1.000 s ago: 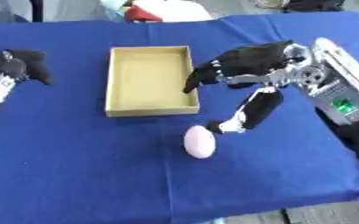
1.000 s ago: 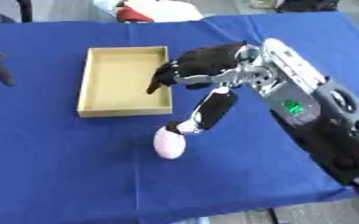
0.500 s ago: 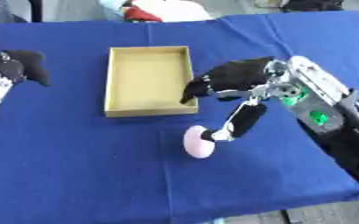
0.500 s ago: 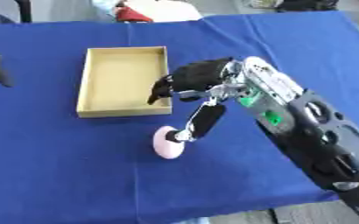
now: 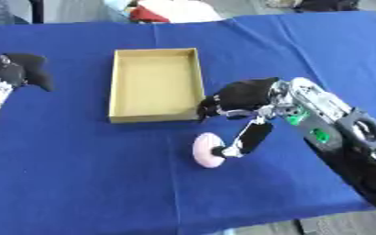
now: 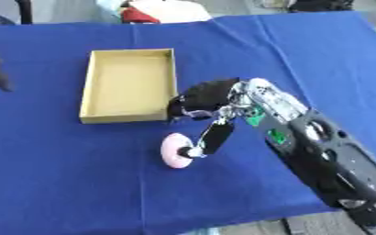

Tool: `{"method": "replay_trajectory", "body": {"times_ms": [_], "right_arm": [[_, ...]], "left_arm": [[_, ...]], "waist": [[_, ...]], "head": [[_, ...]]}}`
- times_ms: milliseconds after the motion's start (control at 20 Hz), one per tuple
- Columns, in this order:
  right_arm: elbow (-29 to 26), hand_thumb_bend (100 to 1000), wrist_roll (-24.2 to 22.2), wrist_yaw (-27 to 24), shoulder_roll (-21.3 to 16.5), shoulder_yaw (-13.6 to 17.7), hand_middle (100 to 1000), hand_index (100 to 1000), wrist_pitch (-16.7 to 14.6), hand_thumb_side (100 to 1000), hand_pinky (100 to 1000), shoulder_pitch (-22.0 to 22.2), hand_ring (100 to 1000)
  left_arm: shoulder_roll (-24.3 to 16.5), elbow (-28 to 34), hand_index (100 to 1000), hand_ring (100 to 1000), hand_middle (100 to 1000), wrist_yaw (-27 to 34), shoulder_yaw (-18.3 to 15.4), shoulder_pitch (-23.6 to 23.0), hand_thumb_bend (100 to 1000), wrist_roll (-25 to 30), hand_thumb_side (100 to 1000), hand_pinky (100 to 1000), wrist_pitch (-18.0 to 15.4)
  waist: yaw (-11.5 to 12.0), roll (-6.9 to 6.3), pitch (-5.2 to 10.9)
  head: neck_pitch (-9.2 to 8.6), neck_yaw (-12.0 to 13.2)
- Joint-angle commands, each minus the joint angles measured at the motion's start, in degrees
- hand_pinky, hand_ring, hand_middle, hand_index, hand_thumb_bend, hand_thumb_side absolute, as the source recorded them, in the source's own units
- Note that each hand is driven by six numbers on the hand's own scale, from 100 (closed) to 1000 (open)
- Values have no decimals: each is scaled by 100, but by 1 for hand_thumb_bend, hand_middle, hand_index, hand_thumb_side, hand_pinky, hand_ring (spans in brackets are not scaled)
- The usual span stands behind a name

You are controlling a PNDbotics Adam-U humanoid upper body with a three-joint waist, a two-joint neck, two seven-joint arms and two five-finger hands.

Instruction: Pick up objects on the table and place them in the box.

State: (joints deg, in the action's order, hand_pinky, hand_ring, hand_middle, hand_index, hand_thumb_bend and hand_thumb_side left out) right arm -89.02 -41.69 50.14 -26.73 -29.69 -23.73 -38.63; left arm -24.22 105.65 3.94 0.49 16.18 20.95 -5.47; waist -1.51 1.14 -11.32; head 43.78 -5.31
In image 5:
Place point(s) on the black bag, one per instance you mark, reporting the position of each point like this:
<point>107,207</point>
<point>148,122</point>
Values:
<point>326,5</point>

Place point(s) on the tan cardboard box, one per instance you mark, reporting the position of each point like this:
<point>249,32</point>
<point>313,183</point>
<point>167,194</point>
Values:
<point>155,85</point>

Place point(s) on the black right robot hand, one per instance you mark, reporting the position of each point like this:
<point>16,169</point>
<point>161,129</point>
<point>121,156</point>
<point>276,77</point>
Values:
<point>243,93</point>

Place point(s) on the red and white bag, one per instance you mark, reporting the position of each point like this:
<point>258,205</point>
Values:
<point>167,11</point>

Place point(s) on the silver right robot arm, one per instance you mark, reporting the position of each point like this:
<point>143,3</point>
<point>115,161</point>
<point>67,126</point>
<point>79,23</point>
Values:
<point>340,122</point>

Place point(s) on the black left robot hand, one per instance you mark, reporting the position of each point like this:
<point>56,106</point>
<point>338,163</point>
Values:
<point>20,69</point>

